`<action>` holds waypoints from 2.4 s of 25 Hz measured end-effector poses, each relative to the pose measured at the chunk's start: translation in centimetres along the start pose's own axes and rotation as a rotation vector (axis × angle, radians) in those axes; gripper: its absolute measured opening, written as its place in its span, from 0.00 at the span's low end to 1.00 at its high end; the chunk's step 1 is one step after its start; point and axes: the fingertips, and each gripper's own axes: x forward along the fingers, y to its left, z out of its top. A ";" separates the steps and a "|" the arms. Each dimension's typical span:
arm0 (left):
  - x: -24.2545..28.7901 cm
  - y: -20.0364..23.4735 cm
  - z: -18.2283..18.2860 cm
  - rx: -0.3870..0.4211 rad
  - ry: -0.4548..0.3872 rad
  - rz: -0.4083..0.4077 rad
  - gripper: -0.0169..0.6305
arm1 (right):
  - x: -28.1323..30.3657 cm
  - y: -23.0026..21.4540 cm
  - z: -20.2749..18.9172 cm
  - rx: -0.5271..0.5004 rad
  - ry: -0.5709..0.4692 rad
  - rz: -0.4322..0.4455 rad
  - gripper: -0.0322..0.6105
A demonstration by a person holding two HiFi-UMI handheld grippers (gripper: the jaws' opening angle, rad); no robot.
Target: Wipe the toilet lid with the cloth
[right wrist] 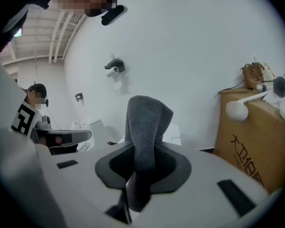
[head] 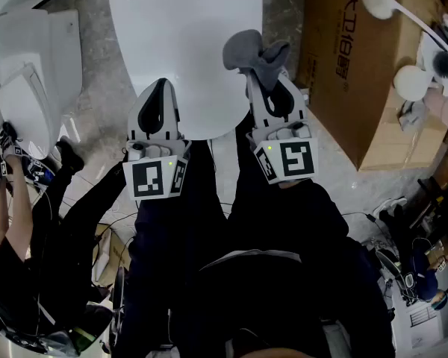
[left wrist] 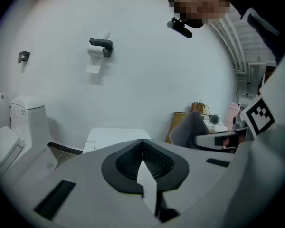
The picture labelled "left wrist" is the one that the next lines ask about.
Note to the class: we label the dark grey bracket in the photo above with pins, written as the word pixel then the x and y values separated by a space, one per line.
pixel 102 42

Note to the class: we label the person's head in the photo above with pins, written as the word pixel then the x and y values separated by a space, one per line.
pixel 199 3

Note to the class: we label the dark wall hook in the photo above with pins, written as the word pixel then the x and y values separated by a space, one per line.
pixel 23 56

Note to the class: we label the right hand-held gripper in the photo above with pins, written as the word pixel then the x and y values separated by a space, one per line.
pixel 275 151

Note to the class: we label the brown cardboard box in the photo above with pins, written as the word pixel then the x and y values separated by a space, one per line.
pixel 175 121

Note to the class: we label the black head camera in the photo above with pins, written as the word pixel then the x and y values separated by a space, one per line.
pixel 180 29

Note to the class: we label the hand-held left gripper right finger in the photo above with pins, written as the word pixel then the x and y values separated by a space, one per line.
pixel 199 182

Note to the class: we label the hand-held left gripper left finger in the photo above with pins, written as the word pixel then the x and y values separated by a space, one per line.
pixel 90 174

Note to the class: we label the white toilet paper roll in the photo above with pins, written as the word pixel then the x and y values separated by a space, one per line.
pixel 95 50

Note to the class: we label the grey fluffy duster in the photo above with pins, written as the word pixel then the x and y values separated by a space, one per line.
pixel 214 119

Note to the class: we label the white metal frame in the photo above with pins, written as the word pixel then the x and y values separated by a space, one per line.
pixel 237 44

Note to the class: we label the pink plastic container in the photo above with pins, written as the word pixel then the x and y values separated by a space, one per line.
pixel 232 113

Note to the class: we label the tan bag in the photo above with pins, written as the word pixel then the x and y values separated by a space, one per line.
pixel 198 107

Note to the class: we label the grey cleaning cloth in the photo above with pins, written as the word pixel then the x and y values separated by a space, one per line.
pixel 187 129

